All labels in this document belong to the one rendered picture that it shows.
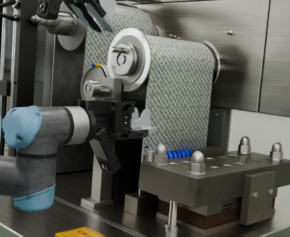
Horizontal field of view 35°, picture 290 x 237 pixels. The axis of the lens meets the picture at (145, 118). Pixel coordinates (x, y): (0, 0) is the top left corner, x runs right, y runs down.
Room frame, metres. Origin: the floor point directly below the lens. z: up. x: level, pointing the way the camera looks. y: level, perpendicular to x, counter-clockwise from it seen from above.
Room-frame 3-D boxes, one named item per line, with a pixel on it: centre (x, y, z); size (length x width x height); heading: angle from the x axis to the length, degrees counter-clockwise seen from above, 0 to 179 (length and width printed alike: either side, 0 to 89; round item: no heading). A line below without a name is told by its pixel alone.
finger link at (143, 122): (1.04, 0.00, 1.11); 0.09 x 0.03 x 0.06; 134
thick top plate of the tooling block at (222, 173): (1.09, -0.19, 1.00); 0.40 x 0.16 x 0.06; 135
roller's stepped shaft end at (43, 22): (1.21, 0.28, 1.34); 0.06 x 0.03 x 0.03; 135
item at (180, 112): (1.14, -0.08, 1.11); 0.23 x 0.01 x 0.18; 135
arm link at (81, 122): (0.92, 0.14, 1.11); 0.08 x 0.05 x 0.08; 45
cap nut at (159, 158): (1.00, -0.04, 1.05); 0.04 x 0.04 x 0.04
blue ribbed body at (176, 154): (1.13, -0.10, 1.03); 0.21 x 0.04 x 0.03; 135
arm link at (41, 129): (0.86, 0.20, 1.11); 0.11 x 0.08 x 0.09; 135
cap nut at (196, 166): (0.94, -0.11, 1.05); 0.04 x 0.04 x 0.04
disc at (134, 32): (1.10, 0.05, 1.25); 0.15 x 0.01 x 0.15; 45
